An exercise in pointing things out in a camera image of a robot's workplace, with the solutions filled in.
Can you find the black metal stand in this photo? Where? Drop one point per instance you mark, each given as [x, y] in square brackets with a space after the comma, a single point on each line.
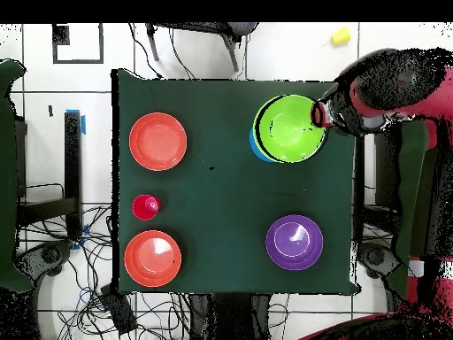
[387, 170]
[72, 159]

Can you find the light blue plastic bowl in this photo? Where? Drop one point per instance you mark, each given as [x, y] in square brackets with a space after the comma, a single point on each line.
[254, 147]

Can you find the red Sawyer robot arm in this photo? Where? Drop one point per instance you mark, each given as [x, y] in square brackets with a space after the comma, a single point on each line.
[400, 88]

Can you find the blue tape strip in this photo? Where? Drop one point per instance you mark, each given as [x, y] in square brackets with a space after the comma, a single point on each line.
[83, 125]

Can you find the black power strip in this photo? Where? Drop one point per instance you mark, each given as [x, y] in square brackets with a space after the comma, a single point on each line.
[118, 311]

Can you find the red plastic cup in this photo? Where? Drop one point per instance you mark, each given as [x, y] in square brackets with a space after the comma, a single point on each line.
[145, 207]

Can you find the black chair base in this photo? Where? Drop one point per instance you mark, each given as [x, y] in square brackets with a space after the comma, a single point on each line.
[375, 256]
[49, 255]

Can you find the orange plastic bowl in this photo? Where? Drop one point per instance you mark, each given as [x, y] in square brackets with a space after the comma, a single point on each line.
[152, 258]
[157, 141]

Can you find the grey metal-legged chair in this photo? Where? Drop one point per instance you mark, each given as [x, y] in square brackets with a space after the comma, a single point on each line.
[240, 28]

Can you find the yellow smooth plastic cup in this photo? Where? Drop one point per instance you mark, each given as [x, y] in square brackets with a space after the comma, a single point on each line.
[340, 36]

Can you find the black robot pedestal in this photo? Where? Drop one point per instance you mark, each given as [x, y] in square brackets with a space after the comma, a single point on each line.
[230, 318]

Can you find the light green plastic bowl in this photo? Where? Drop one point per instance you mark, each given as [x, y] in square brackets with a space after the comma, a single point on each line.
[288, 134]

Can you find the dark green tablecloth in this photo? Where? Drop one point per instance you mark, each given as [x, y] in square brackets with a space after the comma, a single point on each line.
[212, 198]

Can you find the purple plastic bowl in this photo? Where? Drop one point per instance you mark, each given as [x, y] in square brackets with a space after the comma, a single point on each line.
[294, 242]

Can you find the black square frame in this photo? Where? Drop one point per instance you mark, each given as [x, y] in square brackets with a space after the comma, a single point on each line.
[61, 35]

